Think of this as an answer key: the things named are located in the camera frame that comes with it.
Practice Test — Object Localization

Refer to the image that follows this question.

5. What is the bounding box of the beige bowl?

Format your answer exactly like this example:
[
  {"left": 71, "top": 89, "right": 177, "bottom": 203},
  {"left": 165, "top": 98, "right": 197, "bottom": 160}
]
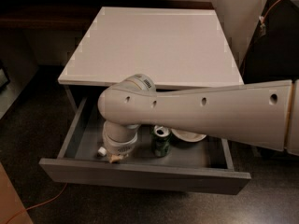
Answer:
[{"left": 171, "top": 129, "right": 206, "bottom": 143}]

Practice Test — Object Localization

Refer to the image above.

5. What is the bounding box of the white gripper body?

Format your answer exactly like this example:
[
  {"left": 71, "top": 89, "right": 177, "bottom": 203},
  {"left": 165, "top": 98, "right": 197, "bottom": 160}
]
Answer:
[{"left": 103, "top": 133, "right": 137, "bottom": 155}]

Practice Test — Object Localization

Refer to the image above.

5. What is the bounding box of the grey top drawer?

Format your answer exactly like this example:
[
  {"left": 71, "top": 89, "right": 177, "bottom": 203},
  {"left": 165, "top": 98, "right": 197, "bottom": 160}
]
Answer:
[{"left": 39, "top": 95, "right": 251, "bottom": 195}]

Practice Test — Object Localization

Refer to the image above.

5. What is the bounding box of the dark cabinet at right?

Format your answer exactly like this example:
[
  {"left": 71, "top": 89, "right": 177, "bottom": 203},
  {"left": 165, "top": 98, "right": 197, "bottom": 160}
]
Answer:
[{"left": 240, "top": 0, "right": 299, "bottom": 84}]

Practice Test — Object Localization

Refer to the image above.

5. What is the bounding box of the orange cable at right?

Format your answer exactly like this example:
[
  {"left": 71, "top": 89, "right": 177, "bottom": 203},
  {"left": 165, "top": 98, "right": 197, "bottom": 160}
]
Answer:
[{"left": 241, "top": 0, "right": 299, "bottom": 77}]

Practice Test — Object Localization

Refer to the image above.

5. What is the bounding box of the white cabinet top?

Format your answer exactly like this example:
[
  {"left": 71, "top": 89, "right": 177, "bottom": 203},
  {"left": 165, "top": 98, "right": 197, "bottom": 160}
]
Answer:
[{"left": 58, "top": 7, "right": 243, "bottom": 90}]

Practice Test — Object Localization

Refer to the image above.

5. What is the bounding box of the blue plastic bottle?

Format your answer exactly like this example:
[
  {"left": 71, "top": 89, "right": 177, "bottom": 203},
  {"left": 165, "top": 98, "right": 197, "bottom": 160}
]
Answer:
[{"left": 97, "top": 147, "right": 107, "bottom": 157}]

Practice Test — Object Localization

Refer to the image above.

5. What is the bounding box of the orange floor cable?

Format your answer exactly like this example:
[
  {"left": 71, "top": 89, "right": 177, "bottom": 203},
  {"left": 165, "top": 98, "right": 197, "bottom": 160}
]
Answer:
[{"left": 4, "top": 182, "right": 68, "bottom": 224}]

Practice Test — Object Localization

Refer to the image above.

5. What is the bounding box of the green soda can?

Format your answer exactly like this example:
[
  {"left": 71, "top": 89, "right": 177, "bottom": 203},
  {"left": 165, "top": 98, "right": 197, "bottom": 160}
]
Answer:
[{"left": 151, "top": 125, "right": 172, "bottom": 158}]

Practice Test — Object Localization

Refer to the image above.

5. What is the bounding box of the dark wooden shelf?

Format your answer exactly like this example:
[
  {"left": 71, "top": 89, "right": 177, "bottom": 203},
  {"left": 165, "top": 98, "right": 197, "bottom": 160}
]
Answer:
[{"left": 0, "top": 0, "right": 213, "bottom": 31}]

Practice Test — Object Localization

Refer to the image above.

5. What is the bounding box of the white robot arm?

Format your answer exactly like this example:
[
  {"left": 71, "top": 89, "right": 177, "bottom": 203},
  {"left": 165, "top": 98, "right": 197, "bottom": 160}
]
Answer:
[{"left": 97, "top": 74, "right": 299, "bottom": 155}]

